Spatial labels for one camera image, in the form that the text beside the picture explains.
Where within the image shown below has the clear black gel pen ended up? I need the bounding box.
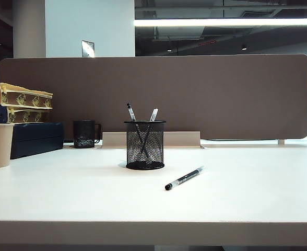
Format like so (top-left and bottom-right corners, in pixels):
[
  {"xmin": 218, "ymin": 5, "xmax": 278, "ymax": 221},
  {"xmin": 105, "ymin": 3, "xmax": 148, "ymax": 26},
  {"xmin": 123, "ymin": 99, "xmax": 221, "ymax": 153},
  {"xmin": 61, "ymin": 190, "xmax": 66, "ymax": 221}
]
[{"xmin": 164, "ymin": 165, "xmax": 206, "ymax": 191}]

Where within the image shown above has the clear capped gel pen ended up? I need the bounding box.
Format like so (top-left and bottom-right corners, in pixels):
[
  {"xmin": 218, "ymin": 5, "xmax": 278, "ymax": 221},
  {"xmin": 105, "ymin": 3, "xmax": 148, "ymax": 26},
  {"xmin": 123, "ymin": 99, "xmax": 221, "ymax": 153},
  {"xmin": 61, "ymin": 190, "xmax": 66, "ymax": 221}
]
[{"xmin": 140, "ymin": 108, "xmax": 159, "ymax": 154}]

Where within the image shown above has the black capped gel pen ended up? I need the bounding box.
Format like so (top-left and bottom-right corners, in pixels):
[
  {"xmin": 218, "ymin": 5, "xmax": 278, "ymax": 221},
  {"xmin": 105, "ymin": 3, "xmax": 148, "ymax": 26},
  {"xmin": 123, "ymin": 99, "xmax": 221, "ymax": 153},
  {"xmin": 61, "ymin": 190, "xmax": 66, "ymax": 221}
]
[{"xmin": 126, "ymin": 102, "xmax": 149, "ymax": 155}]

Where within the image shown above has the black mesh pen container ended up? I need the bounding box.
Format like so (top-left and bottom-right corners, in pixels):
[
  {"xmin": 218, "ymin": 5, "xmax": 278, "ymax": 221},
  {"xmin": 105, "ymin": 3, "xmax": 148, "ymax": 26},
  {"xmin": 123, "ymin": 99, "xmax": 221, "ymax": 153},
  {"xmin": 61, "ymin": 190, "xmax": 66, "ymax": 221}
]
[{"xmin": 124, "ymin": 120, "xmax": 167, "ymax": 170}]

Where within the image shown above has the brown desk divider panel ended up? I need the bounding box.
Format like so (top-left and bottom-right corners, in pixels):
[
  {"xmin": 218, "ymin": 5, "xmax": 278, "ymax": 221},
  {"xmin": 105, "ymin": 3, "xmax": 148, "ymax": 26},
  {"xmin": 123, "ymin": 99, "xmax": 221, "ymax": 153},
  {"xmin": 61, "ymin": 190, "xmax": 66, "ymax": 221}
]
[{"xmin": 0, "ymin": 54, "xmax": 307, "ymax": 141}]

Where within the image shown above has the black mug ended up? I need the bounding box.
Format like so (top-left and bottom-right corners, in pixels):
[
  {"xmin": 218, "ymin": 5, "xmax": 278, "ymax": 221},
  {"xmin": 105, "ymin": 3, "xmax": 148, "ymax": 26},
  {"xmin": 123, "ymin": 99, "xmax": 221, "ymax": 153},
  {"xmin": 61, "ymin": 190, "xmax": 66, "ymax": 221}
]
[{"xmin": 73, "ymin": 120, "xmax": 102, "ymax": 149}]

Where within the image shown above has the dark blue box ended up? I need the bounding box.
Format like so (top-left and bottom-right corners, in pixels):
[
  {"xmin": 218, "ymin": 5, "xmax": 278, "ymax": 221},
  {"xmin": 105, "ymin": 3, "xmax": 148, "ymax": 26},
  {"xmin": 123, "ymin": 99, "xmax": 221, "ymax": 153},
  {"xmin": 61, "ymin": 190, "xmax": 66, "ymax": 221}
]
[{"xmin": 10, "ymin": 121, "xmax": 65, "ymax": 160}]

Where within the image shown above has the long white ceiling light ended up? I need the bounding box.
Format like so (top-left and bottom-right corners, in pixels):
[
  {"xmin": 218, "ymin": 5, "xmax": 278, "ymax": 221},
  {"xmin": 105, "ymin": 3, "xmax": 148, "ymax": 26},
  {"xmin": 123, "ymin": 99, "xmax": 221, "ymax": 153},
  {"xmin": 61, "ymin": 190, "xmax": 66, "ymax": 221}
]
[{"xmin": 134, "ymin": 17, "xmax": 307, "ymax": 27}]

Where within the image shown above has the white round column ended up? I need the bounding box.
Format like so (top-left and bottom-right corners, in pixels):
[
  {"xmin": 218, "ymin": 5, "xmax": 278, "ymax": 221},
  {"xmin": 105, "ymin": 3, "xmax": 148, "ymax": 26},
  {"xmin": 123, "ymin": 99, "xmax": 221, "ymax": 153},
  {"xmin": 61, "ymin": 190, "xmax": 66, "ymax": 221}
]
[{"xmin": 12, "ymin": 0, "xmax": 46, "ymax": 59}]

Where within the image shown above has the silver wall sign plate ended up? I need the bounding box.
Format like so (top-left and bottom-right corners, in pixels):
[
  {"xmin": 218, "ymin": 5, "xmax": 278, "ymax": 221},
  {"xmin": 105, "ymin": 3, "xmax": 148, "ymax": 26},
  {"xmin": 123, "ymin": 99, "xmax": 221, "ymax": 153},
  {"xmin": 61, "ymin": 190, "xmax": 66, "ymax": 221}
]
[{"xmin": 81, "ymin": 40, "xmax": 96, "ymax": 58}]

